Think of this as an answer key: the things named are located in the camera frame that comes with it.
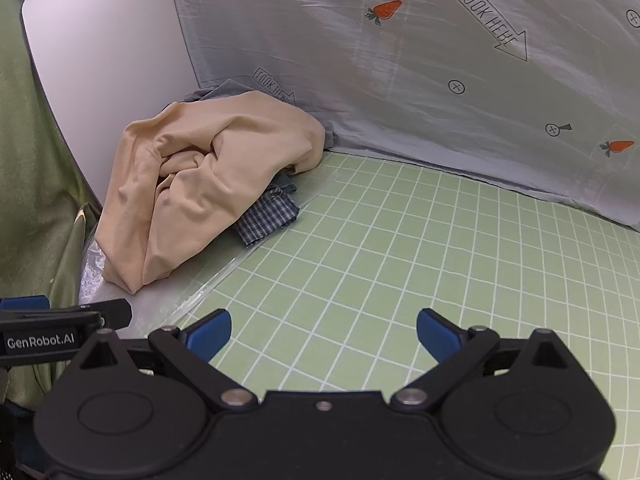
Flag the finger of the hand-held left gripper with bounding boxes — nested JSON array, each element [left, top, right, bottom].
[[77, 299, 133, 330]]

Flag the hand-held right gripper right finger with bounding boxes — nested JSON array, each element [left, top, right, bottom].
[[390, 308, 586, 412]]

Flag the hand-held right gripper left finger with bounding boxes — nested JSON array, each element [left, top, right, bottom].
[[75, 309, 258, 413]]

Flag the beige garment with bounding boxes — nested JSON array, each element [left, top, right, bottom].
[[94, 90, 327, 295]]

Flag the green grid mat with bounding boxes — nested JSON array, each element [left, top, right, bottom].
[[175, 150, 640, 480]]

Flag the blue plaid garment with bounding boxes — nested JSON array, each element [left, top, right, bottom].
[[235, 191, 301, 247]]

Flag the green cloth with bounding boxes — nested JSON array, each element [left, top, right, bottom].
[[0, 0, 103, 406]]

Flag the blue denim garment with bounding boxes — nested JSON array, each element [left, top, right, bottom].
[[270, 172, 299, 197]]

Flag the crumpled grey garment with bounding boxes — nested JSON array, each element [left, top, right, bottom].
[[181, 79, 336, 152]]

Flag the white board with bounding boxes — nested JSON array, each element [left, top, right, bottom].
[[21, 0, 201, 211]]

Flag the carrot printed grey sheet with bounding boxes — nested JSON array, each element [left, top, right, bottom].
[[165, 0, 640, 233]]

